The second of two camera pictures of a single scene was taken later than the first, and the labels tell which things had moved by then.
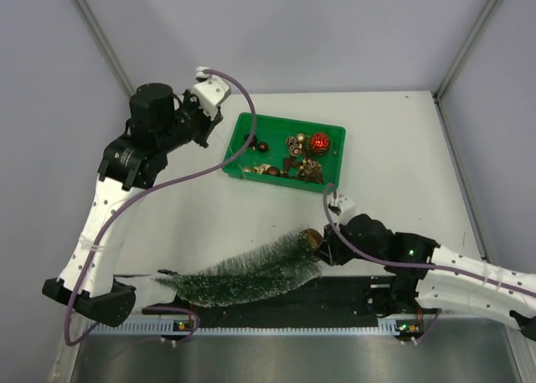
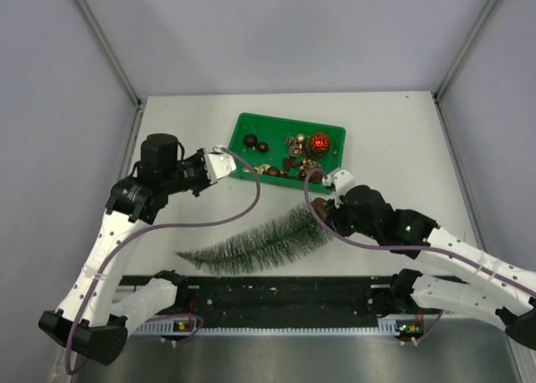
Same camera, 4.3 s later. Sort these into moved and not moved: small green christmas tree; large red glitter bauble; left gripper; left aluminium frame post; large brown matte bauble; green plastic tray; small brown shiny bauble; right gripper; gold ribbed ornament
Moved: left gripper; right gripper; small green christmas tree
Not moved: green plastic tray; large red glitter bauble; left aluminium frame post; gold ribbed ornament; small brown shiny bauble; large brown matte bauble
